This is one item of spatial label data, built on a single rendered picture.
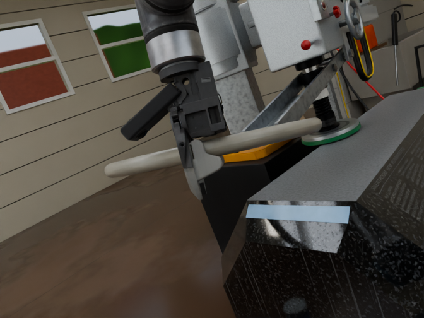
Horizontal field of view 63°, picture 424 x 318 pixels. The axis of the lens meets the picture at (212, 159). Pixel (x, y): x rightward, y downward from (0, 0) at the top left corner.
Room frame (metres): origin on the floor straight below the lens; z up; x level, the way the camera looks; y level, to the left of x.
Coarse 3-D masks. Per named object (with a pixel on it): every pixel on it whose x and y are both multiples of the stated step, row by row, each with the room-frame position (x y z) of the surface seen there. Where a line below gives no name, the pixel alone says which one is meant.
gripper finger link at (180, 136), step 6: (174, 126) 0.53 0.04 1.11; (180, 126) 0.54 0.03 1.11; (174, 132) 0.52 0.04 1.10; (180, 132) 0.52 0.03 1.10; (180, 138) 0.52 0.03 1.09; (186, 138) 0.52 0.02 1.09; (180, 144) 0.52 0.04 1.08; (186, 144) 0.52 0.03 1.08; (180, 150) 0.51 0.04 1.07; (186, 150) 0.52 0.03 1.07; (180, 156) 0.51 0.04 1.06; (186, 156) 0.52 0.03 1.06; (186, 162) 0.51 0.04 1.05
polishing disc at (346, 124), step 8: (336, 120) 1.35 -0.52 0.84; (344, 120) 1.30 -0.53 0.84; (352, 120) 1.25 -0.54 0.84; (336, 128) 1.22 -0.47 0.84; (344, 128) 1.18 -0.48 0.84; (352, 128) 1.18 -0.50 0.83; (304, 136) 1.28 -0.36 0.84; (312, 136) 1.24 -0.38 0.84; (320, 136) 1.20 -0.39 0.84; (328, 136) 1.18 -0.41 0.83
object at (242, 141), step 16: (272, 128) 0.57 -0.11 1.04; (288, 128) 0.58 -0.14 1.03; (304, 128) 0.60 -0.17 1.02; (320, 128) 0.67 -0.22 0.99; (208, 144) 0.55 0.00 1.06; (224, 144) 0.54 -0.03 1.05; (240, 144) 0.54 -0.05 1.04; (256, 144) 0.55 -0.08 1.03; (128, 160) 0.61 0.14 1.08; (144, 160) 0.58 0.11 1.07; (160, 160) 0.56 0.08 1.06; (176, 160) 0.55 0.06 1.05; (112, 176) 0.66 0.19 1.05
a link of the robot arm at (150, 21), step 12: (144, 0) 0.54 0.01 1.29; (144, 12) 0.57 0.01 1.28; (156, 12) 0.55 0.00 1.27; (180, 12) 0.55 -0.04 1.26; (192, 12) 0.58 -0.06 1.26; (144, 24) 0.57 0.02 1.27; (156, 24) 0.55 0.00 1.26; (168, 24) 0.55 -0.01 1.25; (180, 24) 0.55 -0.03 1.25; (192, 24) 0.57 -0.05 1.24; (144, 36) 0.58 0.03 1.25; (156, 36) 0.55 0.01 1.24
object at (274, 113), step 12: (324, 60) 1.42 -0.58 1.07; (336, 60) 1.31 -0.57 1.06; (324, 72) 1.20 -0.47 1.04; (336, 72) 1.29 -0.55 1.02; (300, 84) 1.30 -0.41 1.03; (312, 84) 1.11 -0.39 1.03; (324, 84) 1.18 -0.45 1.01; (288, 96) 1.21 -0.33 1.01; (300, 96) 1.03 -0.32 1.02; (312, 96) 1.09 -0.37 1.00; (264, 108) 1.10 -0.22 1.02; (276, 108) 1.13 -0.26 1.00; (288, 108) 0.97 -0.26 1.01; (300, 108) 1.01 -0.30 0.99; (252, 120) 1.03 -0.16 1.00; (264, 120) 1.06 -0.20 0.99; (276, 120) 1.07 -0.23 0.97; (288, 120) 0.94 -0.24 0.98
